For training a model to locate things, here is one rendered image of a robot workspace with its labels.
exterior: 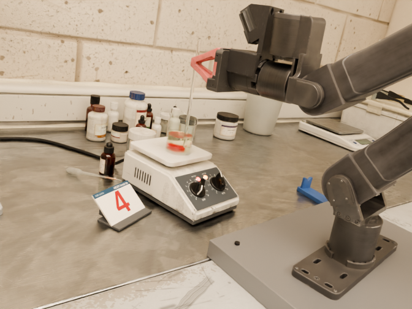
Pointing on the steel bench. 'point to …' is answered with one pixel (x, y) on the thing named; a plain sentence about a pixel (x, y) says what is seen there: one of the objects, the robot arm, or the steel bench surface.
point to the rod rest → (311, 191)
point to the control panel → (209, 198)
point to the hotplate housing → (170, 186)
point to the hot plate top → (149, 146)
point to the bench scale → (336, 133)
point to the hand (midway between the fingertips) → (195, 62)
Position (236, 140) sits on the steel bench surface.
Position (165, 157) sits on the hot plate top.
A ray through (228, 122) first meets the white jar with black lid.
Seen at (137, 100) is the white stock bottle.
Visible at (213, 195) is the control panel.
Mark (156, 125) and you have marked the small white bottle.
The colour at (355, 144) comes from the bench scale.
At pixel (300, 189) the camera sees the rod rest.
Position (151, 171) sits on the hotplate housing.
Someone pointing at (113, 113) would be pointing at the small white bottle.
